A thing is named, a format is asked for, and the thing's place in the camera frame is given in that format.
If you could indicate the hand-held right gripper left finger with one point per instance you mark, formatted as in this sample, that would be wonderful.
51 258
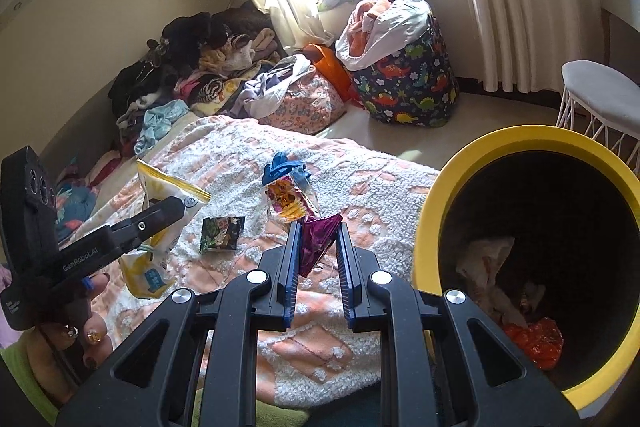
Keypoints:
292 267

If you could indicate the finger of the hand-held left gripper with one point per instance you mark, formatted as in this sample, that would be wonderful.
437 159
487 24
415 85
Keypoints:
155 214

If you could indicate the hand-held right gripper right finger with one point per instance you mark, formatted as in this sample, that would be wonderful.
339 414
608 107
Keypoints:
347 272

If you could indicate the purple wrapper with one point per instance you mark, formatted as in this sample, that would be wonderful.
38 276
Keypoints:
320 237

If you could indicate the yellow white snack bag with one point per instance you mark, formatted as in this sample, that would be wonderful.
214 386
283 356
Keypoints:
145 272

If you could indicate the yellow trash bin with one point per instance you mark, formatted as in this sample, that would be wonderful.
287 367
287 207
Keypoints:
430 217

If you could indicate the white plastic bag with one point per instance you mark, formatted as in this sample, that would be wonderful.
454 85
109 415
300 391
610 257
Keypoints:
480 257

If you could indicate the person's left forearm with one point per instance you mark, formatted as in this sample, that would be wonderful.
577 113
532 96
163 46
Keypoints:
20 382

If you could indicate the person's left hand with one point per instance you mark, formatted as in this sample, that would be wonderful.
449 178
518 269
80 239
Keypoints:
75 337

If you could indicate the teal floral cloth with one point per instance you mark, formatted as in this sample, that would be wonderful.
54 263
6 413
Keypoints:
75 212

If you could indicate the yellow red snack packet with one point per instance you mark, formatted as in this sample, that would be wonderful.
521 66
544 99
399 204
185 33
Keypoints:
287 202

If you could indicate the green snack packet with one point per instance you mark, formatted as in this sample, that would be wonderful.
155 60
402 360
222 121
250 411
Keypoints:
222 232

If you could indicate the orange white tufted blanket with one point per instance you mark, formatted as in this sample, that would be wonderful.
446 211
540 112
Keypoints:
350 177

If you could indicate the light blue cloth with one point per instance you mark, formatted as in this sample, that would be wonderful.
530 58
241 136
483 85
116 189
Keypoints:
160 117

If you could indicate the blue glove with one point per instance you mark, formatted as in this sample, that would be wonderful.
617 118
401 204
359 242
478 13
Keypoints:
282 169

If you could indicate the pink floral fabric bag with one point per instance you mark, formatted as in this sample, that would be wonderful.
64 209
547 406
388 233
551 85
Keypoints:
305 107

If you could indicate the pile of clothes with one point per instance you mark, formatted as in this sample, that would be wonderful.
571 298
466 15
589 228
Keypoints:
200 57

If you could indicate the white purple cloth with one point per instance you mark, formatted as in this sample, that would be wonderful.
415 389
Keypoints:
270 87

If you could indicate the dinosaur print laundry basket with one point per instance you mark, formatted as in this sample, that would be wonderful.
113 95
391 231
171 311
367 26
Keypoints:
410 92

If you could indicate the red orange plastic bag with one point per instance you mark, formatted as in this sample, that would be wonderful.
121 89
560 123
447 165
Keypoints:
532 342

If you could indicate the orange towel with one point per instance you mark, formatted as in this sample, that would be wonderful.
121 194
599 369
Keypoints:
360 37

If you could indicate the white bag of laundry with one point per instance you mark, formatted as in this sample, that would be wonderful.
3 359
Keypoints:
400 22

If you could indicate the white round stool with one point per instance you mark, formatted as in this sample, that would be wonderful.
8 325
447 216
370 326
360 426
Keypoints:
600 82

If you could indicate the cream pleated curtain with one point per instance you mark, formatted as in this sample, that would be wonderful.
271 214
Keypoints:
525 7

